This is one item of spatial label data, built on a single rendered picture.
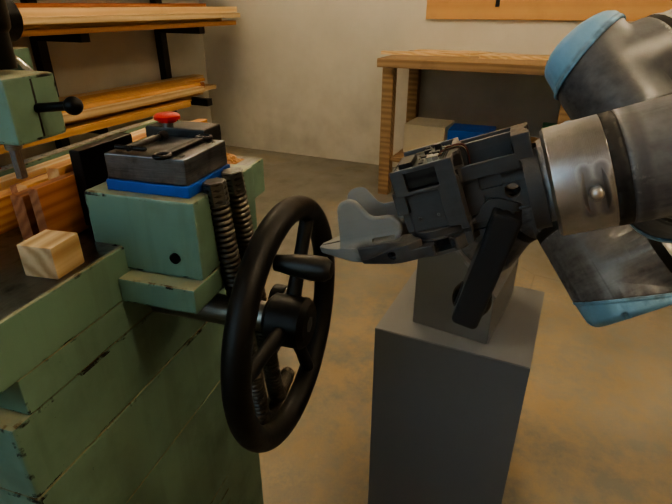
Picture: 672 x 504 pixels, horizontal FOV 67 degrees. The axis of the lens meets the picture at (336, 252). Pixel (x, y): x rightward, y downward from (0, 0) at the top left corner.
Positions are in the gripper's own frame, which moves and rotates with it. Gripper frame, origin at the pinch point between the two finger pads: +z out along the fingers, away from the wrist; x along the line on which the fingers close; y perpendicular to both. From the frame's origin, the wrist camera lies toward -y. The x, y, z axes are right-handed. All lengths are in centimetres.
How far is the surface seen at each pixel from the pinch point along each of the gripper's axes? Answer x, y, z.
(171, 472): 2.5, -26.5, 34.6
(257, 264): 6.5, 2.8, 4.8
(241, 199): -5.3, 6.6, 11.3
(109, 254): 4.4, 6.7, 22.9
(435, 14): -330, 25, 25
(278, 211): 0.2, 5.5, 4.3
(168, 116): -7.2, 17.7, 17.3
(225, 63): -357, 49, 201
